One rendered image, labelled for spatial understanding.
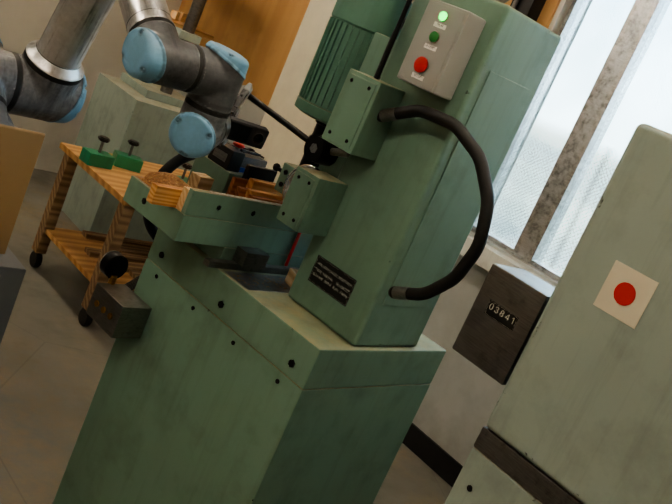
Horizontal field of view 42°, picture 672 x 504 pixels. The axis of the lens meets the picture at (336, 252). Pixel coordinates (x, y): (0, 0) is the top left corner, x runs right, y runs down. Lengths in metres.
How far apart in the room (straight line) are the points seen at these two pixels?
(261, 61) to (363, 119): 2.82
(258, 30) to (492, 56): 2.99
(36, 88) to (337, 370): 1.05
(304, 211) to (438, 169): 0.28
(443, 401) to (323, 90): 1.77
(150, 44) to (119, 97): 2.72
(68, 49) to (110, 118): 2.11
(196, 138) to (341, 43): 0.42
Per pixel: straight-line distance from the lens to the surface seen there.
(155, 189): 1.80
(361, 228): 1.79
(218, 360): 1.89
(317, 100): 1.96
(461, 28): 1.66
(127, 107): 4.24
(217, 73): 1.69
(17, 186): 2.23
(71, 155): 3.58
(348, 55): 1.94
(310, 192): 1.77
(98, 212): 4.31
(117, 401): 2.17
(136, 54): 1.64
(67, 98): 2.34
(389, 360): 1.88
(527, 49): 1.79
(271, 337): 1.78
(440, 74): 1.66
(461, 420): 3.39
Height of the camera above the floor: 1.36
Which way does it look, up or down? 13 degrees down
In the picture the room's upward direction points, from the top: 24 degrees clockwise
